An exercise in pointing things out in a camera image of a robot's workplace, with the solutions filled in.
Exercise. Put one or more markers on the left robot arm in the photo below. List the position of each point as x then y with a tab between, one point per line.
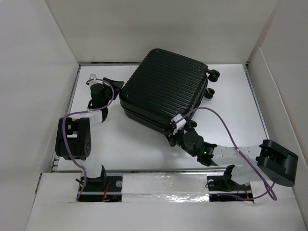
73	139

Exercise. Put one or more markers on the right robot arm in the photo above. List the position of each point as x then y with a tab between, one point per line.
267	161

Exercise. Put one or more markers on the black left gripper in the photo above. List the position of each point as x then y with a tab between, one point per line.
117	86

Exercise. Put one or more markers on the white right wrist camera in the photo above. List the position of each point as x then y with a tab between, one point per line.
178	122

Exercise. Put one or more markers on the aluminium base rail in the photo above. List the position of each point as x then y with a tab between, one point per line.
145	187

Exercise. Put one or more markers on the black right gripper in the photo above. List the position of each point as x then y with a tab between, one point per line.
171	137

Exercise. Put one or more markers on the black hard-shell suitcase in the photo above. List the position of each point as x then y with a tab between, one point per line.
164	85

